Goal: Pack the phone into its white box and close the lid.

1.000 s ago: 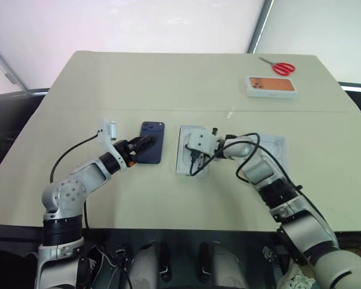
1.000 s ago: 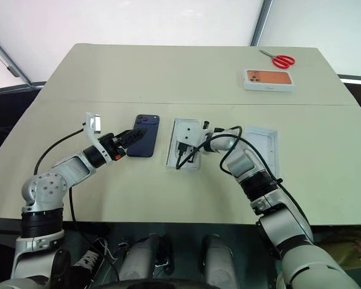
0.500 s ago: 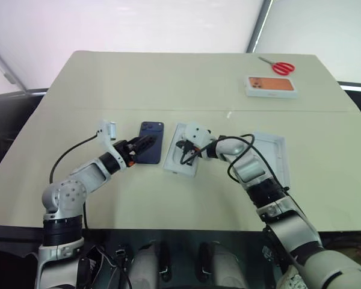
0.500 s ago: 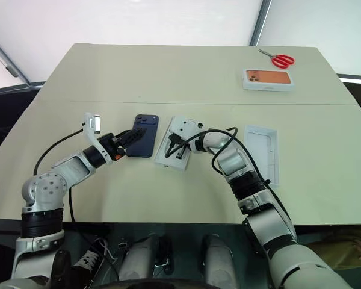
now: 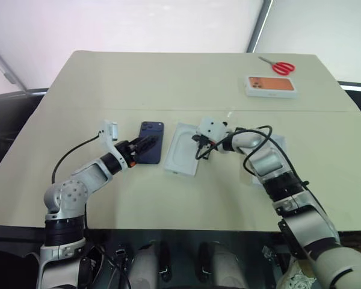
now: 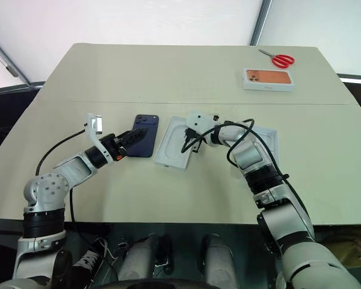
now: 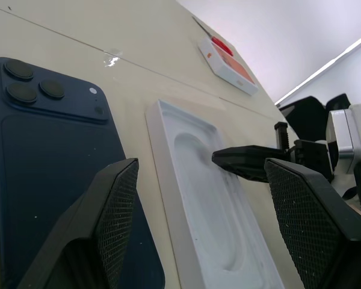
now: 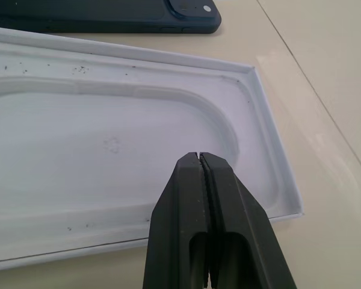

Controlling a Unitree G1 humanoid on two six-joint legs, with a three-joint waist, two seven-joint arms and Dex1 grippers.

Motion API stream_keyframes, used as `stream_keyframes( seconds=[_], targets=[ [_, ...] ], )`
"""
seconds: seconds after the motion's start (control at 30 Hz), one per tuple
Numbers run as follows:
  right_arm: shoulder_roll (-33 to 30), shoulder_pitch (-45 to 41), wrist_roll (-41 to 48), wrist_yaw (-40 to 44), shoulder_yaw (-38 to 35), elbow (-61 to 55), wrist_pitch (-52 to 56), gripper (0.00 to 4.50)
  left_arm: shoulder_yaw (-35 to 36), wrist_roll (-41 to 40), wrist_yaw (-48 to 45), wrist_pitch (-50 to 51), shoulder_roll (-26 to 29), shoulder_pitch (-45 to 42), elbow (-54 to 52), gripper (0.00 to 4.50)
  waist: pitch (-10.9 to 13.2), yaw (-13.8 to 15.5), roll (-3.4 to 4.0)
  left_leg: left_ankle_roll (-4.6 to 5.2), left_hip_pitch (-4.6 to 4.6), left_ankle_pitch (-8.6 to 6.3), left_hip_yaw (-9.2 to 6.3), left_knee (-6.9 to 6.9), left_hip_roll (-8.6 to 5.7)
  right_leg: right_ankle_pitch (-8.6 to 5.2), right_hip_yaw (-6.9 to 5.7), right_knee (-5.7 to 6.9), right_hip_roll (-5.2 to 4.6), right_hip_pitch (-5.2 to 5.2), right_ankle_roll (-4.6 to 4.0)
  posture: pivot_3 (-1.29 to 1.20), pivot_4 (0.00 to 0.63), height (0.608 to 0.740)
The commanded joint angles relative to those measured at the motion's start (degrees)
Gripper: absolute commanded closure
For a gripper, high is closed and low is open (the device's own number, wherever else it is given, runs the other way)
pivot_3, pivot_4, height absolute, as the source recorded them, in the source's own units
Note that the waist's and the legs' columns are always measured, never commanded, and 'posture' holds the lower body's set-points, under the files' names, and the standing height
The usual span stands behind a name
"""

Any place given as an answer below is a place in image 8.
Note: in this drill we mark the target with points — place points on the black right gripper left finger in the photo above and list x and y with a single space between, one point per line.
171 216

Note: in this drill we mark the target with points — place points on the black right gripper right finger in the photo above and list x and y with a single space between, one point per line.
243 222

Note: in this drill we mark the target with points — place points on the white phone box tray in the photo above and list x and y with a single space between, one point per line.
93 144

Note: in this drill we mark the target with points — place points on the dark blue smartphone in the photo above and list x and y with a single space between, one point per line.
114 15

